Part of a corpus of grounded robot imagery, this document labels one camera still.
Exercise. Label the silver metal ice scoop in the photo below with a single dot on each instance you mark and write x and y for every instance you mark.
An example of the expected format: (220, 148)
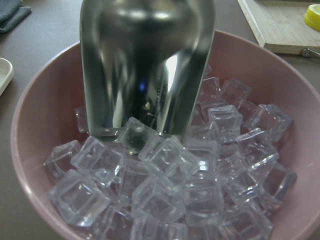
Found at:
(144, 59)

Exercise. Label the pink bowl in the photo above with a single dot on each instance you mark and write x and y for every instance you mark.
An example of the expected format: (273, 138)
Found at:
(44, 119)

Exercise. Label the clear ice cubes pile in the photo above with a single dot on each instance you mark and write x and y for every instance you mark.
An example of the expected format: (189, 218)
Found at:
(223, 183)

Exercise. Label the wooden cutting board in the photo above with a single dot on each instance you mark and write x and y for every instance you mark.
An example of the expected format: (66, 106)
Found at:
(278, 25)

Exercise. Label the cream rabbit serving tray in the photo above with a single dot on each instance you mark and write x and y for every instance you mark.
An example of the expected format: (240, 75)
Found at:
(6, 74)

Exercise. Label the grey folded cloth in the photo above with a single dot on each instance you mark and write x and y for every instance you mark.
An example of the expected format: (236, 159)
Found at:
(12, 12)

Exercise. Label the yellow lemon half slice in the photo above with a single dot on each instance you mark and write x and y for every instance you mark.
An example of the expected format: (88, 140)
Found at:
(312, 16)

